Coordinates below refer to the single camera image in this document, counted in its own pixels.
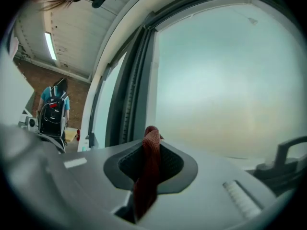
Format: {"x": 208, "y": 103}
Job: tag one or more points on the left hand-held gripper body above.
{"x": 16, "y": 95}

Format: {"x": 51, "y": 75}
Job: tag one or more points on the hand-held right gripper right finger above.
{"x": 204, "y": 195}

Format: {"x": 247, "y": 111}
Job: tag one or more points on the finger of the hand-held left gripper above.
{"x": 51, "y": 142}

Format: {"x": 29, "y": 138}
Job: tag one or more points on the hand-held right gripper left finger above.
{"x": 72, "y": 188}

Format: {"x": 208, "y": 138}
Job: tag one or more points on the dark red cloth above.
{"x": 149, "y": 166}

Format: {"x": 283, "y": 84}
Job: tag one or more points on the light wooden table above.
{"x": 72, "y": 134}

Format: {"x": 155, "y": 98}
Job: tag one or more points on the red fire extinguisher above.
{"x": 78, "y": 134}

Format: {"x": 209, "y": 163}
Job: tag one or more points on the teal bottle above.
{"x": 84, "y": 148}

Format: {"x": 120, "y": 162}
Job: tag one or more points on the person's pink shirt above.
{"x": 14, "y": 45}

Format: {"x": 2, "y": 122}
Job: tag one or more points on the ceiling tube light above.
{"x": 50, "y": 46}

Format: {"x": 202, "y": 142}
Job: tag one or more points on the white-edged frosted window pane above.
{"x": 227, "y": 80}

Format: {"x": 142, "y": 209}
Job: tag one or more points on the frosted window with dark frame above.
{"x": 141, "y": 80}

